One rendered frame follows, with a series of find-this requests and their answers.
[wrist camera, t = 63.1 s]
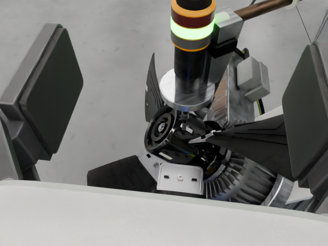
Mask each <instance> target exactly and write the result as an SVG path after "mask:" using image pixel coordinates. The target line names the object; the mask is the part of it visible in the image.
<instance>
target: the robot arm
mask: <svg viewBox="0 0 328 246"><path fill-rule="evenodd" d="M82 87H83V77H82V73H81V70H80V67H79V64H78V61H77V58H76V55H75V52H74V48H73V45H72V42H71V39H70V36H69V33H68V31H67V29H66V28H63V26H62V25H61V24H58V23H44V25H43V26H42V27H41V29H40V31H39V32H38V34H37V36H36V37H35V39H34V41H33V42H32V44H31V46H30V47H29V49H28V51H27V52H26V54H25V56H24V57H23V59H22V60H21V62H20V63H19V65H18V67H17V69H16V70H15V72H14V74H13V75H12V77H11V79H10V80H9V82H8V83H7V85H6V87H5V88H4V90H3V92H2V93H1V95H0V246H328V41H314V42H313V43H312V44H311V45H310V44H308V45H306V47H305V48H304V51H303V53H302V55H301V57H300V59H299V61H298V64H297V66H296V68H295V70H294V72H293V74H292V76H291V79H290V81H289V83H288V85H287V87H286V89H285V92H284V94H283V97H282V108H283V115H284V121H285V128H286V134H287V144H288V150H289V157H290V163H291V170H292V175H293V178H294V179H297V180H298V187H300V188H309V189H310V193H311V194H312V195H313V197H312V198H311V200H310V201H309V203H308V204H307V206H306V207H305V208H304V210H303V211H297V210H290V209H284V208H277V207H269V206H261V205H249V204H241V203H233V202H225V201H217V200H208V199H200V198H191V197H183V196H174V195H165V194H157V193H147V192H138V191H130V190H120V189H111V188H103V187H94V186H84V185H76V184H62V183H51V182H41V181H40V178H39V175H38V172H37V169H36V166H35V164H36V163H37V162H38V160H44V161H50V160H51V158H52V155H53V154H56V153H57V151H58V149H59V147H60V144H61V142H62V139H63V136H64V134H65V131H66V129H67V126H68V124H69V121H70V119H71V116H72V113H73V111H74V108H75V106H76V103H77V101H78V98H79V96H80V93H81V90H82Z"/></svg>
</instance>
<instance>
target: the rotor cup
mask: <svg viewBox="0 0 328 246"><path fill-rule="evenodd" d="M162 123H165V127H164V129H163V131H161V132H159V130H158V129H159V126H160V125H161V124H162ZM181 124H183V119H182V111H179V110H176V109H174V108H171V107H170V106H168V105H167V104H166V105H164V106H163V107H162V108H160V109H159V110H158V111H157V112H156V114H155V115H154V116H153V118H152V119H151V121H150V123H149V125H148V127H147V129H146V132H145V136H144V147H145V149H146V151H147V152H148V153H150V154H152V155H154V156H156V157H158V158H160V159H162V160H163V161H165V162H167V163H170V164H183V165H192V166H199V167H202V168H203V171H204V173H203V179H204V178H206V177H208V176H209V175H210V174H211V173H212V172H213V171H214V170H215V169H216V168H217V167H218V165H219V164H220V162H221V161H222V159H223V157H224V154H225V151H226V148H223V147H220V146H218V145H212V143H206V144H196V145H187V144H188V143H189V141H190V140H192V139H195V138H198V137H200V136H201V135H207V134H209V133H210V132H211V131H212V130H216V131H219V130H221V129H222V128H223V127H222V126H221V125H220V124H218V123H217V122H215V121H212V120H207V121H203V120H202V119H200V118H199V117H197V116H196V115H194V114H193V113H191V112H189V118H188V119H187V123H186V126H187V127H188V128H190V129H192V130H193V131H192V133H190V132H188V131H187V130H184V131H183V130H182V127H181ZM159 153H163V154H166V155H167V156H169V157H171V158H172V159H171V160H170V159H168V158H166V157H164V156H162V155H160V154H159Z"/></svg>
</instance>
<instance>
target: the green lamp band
mask: <svg viewBox="0 0 328 246"><path fill-rule="evenodd" d="M213 24H214V20H213V22H212V23H211V24H210V25H209V26H207V27H205V28H201V29H186V28H182V27H180V26H178V25H177V24H175V23H174V22H173V20H172V18H171V29H172V31H173V32H174V33H175V34H176V35H177V36H179V37H182V38H185V39H192V40H193V39H201V38H204V37H206V36H208V35H209V34H210V33H211V32H212V30H213Z"/></svg>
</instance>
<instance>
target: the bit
mask: <svg viewBox="0 0 328 246"><path fill-rule="evenodd" d="M188 118H189V112H182V119H183V124H182V130H183V131H184V130H186V123H187V119H188Z"/></svg>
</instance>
